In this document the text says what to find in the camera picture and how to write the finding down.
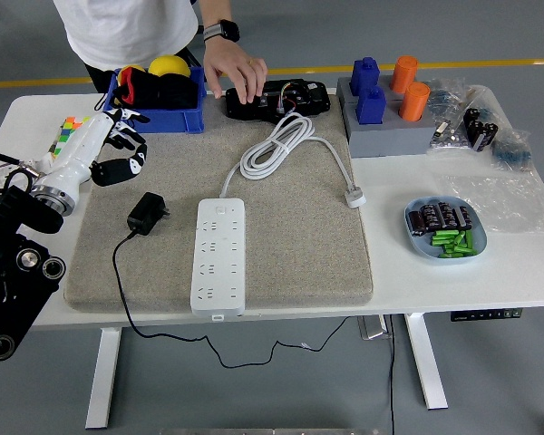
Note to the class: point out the light blue oval dish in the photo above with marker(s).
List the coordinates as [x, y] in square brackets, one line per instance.
[417, 247]

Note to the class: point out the empty clear plastic bag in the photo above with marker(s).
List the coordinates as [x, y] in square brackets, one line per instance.
[503, 199]

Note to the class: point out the clear bag of black capacitors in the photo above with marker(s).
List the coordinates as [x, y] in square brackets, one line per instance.
[480, 129]

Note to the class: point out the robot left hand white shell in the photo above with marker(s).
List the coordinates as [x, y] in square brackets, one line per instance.
[79, 145]

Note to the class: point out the large yellow ball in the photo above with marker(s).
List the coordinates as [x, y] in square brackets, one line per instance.
[168, 64]

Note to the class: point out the grey-brown fabric mat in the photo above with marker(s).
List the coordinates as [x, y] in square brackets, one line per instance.
[299, 249]

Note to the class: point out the grey holder block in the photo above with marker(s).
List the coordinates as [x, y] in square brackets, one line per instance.
[342, 88]
[390, 140]

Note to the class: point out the person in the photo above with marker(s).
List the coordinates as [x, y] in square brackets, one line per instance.
[131, 27]

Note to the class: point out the person's left hand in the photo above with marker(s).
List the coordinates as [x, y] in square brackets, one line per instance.
[231, 63]

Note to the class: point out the white table leg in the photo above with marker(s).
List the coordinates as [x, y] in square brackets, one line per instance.
[426, 362]
[103, 376]

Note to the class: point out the black table control panel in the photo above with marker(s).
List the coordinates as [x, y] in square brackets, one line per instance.
[485, 315]

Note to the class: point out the black electronic device open wiring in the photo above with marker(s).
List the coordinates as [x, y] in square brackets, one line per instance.
[308, 102]

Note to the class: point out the clear bag of blue parts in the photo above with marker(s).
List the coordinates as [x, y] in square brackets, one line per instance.
[446, 97]
[512, 151]

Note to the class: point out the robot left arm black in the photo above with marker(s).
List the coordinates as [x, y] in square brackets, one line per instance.
[9, 272]

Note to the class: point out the person's left forearm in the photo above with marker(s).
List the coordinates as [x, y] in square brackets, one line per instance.
[215, 9]

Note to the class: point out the blue plastic block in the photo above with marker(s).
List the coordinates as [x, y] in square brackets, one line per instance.
[371, 106]
[365, 74]

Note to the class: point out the small yellow ball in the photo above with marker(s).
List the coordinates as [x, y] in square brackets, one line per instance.
[133, 69]

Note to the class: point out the blue plastic bin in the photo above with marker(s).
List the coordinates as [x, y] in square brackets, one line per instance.
[172, 121]

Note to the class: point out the black cylindrical battery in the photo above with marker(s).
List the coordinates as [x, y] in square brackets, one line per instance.
[442, 214]
[428, 215]
[466, 217]
[416, 223]
[453, 215]

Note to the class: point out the green cylindrical battery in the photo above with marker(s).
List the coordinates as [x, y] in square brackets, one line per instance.
[444, 233]
[462, 249]
[442, 241]
[469, 240]
[460, 239]
[451, 255]

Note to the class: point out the clear bag of silver screws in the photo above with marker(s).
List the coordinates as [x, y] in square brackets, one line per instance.
[449, 136]

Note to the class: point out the silver metal box under table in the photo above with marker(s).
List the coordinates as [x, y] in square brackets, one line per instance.
[372, 328]

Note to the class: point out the orange plastic cylinder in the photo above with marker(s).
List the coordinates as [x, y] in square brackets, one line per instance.
[403, 72]
[414, 102]

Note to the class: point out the multicoloured puzzle cube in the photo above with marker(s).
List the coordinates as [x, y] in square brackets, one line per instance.
[70, 124]

